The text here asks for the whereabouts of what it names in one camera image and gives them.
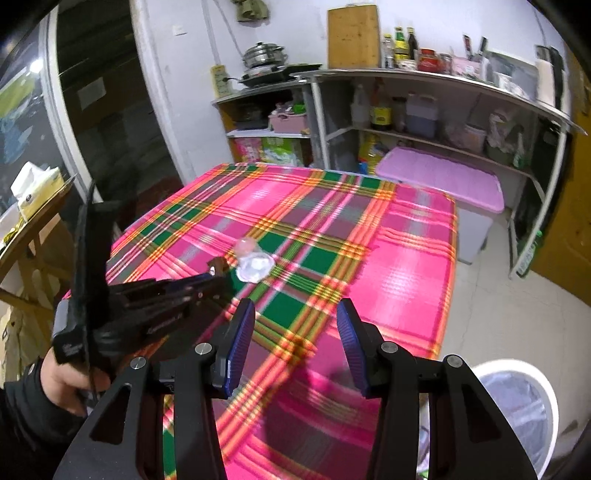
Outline large metal shelf unit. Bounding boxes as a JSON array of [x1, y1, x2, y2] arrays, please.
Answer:
[[288, 68, 587, 280]]

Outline pink plaid tablecloth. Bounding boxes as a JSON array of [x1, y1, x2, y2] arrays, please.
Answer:
[[105, 162, 459, 480]]

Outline translucent plastic jug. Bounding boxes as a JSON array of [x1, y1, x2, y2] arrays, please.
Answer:
[[405, 92, 439, 139]]

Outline person's left forearm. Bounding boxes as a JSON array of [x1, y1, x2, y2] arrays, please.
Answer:
[[0, 360, 88, 480]]

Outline green label sauce bottle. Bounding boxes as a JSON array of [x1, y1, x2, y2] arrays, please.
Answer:
[[393, 26, 410, 68]]

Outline green plastic bottle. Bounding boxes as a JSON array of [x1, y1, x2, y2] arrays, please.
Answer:
[[515, 228, 543, 278]]

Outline white plastic tub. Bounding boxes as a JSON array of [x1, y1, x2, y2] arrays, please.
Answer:
[[464, 122, 488, 148]]

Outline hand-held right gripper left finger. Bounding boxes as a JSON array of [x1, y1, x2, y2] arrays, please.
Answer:
[[53, 298, 256, 480]]

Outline yellow tissue box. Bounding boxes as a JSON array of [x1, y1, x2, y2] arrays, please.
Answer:
[[10, 161, 65, 217]]

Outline pink printed package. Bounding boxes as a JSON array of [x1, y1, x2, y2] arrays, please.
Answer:
[[233, 137, 264, 163]]

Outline crumpled plastic bag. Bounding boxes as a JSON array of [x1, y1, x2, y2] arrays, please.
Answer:
[[487, 108, 527, 160]]

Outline small dark jar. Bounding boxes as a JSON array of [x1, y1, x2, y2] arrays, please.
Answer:
[[392, 96, 408, 132]]

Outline wooden cutting board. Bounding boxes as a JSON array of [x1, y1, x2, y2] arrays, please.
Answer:
[[328, 4, 382, 69]]

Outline wooden side table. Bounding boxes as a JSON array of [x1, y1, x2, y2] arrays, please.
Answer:
[[0, 175, 81, 324]]

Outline pink knife holder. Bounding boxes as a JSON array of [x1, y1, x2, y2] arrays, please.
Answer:
[[451, 55, 485, 78]]

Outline yellow label soy bottle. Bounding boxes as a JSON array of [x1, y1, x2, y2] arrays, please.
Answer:
[[369, 80, 393, 131]]

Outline black induction cooker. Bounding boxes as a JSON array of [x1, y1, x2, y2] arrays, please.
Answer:
[[238, 64, 324, 88]]

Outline yellow printed bag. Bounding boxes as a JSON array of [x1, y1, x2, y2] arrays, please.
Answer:
[[358, 134, 391, 174]]

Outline clear plastic jelly cup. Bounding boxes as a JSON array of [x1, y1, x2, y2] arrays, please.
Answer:
[[233, 237, 275, 283]]

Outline small metal shelf unit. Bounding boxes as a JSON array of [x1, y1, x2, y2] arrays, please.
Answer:
[[212, 83, 319, 167]]

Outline yellow wooden door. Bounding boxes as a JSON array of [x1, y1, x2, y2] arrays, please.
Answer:
[[536, 51, 591, 282]]

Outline pink plastic basket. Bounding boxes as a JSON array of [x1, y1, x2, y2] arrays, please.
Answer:
[[269, 111, 309, 134]]

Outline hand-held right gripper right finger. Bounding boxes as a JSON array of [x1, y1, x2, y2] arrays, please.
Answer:
[[336, 298, 539, 480]]

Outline yellowish power strip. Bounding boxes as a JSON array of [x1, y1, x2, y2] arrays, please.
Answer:
[[211, 65, 232, 99]]

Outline green printed package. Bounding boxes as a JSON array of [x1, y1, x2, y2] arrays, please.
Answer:
[[262, 136, 308, 167]]

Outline steel steamer pot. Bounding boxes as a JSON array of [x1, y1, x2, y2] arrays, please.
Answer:
[[242, 41, 289, 70]]

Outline clear plastic bin liner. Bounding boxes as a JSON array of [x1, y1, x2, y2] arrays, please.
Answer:
[[418, 371, 550, 480]]

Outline white round waste bin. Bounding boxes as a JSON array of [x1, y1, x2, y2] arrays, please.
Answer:
[[418, 360, 559, 480]]

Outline white electric kettle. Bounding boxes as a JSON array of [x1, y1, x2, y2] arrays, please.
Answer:
[[534, 45, 568, 109]]

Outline white plastic bottle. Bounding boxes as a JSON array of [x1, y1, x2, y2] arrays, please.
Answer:
[[350, 83, 371, 129]]

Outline clear plastic container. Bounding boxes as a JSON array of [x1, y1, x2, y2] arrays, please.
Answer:
[[485, 51, 539, 100]]

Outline green hanging cloth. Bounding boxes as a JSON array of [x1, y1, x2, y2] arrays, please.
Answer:
[[231, 0, 271, 23]]

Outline person's left hand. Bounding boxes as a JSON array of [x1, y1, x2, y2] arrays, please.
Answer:
[[42, 355, 112, 414]]

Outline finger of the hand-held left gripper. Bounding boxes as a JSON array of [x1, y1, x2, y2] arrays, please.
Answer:
[[161, 272, 215, 289], [194, 277, 227, 303]]

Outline pink lid storage bin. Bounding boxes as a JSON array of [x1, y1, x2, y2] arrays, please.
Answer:
[[375, 147, 505, 265]]

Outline glass sliding door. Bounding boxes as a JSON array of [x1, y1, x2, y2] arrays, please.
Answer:
[[0, 0, 185, 232]]

